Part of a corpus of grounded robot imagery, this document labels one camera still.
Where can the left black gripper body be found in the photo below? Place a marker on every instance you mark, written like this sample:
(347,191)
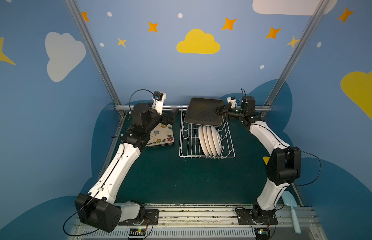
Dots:
(168,117)

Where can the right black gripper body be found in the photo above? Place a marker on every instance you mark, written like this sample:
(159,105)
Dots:
(227,110)

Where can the white round plate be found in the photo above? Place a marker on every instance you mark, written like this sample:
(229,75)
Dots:
(202,141)
(217,140)
(211,140)
(207,143)

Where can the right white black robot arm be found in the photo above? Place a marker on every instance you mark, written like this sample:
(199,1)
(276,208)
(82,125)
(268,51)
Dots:
(284,164)

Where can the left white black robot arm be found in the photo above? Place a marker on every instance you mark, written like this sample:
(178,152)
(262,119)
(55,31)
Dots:
(97,208)

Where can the yellow toy spatula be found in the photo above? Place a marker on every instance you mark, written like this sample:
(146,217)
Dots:
(266,160)

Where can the light blue toy spatula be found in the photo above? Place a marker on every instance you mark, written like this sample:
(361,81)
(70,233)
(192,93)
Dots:
(289,200)

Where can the left small circuit board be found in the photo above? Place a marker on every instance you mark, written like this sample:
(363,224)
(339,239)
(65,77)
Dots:
(139,233)

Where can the small circuit board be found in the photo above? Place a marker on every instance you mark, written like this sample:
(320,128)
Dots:
(139,233)
(262,234)

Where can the right small circuit board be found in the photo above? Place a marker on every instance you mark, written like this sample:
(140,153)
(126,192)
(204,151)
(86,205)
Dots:
(262,234)

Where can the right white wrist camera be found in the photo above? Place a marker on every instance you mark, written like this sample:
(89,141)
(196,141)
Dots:
(232,101)

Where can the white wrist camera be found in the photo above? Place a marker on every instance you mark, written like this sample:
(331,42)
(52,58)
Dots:
(158,103)
(232,101)

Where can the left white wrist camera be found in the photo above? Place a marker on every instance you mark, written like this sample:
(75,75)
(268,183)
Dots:
(158,103)

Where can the white wire dish rack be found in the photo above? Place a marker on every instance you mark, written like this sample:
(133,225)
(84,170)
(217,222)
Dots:
(197,141)

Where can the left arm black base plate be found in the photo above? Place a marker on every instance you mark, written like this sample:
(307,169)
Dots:
(151,216)

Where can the aluminium rail base frame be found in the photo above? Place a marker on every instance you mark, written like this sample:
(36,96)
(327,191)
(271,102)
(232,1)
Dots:
(207,222)

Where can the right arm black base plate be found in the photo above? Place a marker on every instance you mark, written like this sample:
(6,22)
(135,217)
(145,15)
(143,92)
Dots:
(244,217)

